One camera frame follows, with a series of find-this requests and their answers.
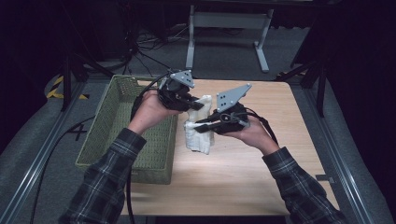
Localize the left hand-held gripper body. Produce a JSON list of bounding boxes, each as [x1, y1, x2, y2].
[[158, 69, 195, 111]]

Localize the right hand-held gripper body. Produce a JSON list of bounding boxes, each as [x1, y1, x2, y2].
[[217, 83, 253, 135]]

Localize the white bear-print cloth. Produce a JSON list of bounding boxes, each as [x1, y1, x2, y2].
[[182, 93, 216, 156]]

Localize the green woven basket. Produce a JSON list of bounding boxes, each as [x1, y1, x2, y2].
[[75, 74, 180, 185]]

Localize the person's right hand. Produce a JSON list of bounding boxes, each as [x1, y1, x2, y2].
[[222, 116, 280, 157]]

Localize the person's left hand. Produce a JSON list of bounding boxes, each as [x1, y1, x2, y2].
[[127, 89, 181, 136]]

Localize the right hand-held gripper cable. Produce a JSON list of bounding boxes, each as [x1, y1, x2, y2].
[[246, 106, 279, 146]]

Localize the hand-held gripper cable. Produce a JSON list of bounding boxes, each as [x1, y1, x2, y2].
[[125, 72, 172, 224], [246, 106, 279, 146]]

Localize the left hand-held gripper cable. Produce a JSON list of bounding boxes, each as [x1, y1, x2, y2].
[[125, 72, 172, 224]]

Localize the bundle of black floor cables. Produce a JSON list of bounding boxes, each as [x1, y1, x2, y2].
[[120, 24, 200, 80]]

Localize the white metal desk frame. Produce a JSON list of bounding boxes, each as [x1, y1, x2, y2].
[[185, 4, 275, 74]]

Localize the long black floor cable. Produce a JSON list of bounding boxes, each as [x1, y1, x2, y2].
[[29, 115, 96, 224]]

